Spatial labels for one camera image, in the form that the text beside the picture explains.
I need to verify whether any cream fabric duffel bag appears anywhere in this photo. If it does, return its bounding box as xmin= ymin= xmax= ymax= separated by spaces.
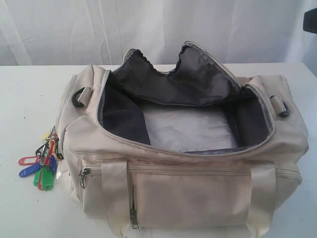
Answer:
xmin=55 ymin=41 xmax=309 ymax=238

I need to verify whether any colourful key tag bunch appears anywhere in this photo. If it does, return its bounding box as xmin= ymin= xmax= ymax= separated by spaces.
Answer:
xmin=18 ymin=127 xmax=64 ymax=191

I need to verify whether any white backdrop curtain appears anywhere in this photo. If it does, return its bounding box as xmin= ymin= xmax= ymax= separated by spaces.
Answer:
xmin=0 ymin=0 xmax=317 ymax=68

